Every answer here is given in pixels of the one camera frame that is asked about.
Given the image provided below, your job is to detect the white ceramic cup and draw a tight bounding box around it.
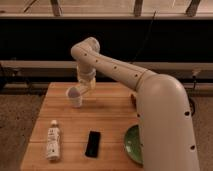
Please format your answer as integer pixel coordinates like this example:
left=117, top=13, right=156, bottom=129
left=66, top=86, right=82, bottom=108

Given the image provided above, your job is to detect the green ceramic plate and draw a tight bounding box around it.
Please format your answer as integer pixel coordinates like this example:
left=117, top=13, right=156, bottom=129
left=124, top=125, right=143, bottom=165

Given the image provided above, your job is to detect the white tube bottle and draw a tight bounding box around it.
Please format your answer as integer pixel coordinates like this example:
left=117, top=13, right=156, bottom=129
left=46, top=120, right=60, bottom=161

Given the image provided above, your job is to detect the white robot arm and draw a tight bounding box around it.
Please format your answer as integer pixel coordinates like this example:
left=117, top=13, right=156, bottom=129
left=71, top=37, right=200, bottom=171

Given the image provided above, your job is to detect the black smartphone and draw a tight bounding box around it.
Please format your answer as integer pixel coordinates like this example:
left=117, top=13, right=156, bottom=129
left=85, top=131, right=101, bottom=158

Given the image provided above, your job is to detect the black hanging cable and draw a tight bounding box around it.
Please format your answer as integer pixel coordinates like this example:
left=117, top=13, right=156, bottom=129
left=131, top=9, right=158, bottom=64

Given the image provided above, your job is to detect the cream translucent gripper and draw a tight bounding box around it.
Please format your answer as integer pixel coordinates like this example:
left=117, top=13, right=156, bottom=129
left=79, top=78, right=96, bottom=95

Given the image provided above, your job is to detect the black floor cable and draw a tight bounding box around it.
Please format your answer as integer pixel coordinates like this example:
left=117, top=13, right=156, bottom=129
left=188, top=96, right=197, bottom=117

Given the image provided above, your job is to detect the red small object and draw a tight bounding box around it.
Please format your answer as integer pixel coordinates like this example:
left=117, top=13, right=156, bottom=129
left=130, top=94, right=136, bottom=107

